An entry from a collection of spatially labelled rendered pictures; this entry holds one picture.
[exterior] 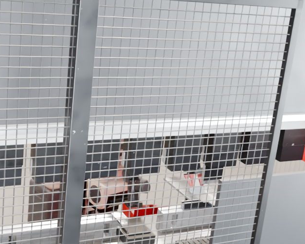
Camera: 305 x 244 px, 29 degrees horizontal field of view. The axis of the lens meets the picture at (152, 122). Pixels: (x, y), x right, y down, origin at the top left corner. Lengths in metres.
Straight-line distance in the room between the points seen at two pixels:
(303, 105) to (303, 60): 0.20
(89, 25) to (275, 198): 1.14
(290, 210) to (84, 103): 1.14
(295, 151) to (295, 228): 0.62
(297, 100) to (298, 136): 0.37
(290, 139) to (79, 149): 1.58
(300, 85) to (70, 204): 1.34
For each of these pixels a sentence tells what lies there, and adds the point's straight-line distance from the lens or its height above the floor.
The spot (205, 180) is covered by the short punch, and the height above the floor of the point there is 1.10.
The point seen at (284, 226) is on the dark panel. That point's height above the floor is 1.12.
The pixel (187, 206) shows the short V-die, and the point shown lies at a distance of 2.71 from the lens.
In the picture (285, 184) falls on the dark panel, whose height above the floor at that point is 1.30.
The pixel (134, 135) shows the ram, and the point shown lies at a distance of 2.41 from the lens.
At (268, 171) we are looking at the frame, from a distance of 1.84.
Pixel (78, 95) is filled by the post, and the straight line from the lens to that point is 1.44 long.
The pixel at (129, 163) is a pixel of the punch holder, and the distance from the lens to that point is 2.46.
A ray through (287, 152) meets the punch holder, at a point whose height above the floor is 1.22.
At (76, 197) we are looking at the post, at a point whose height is 1.46.
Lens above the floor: 2.10
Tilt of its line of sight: 17 degrees down
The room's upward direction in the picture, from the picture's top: 7 degrees clockwise
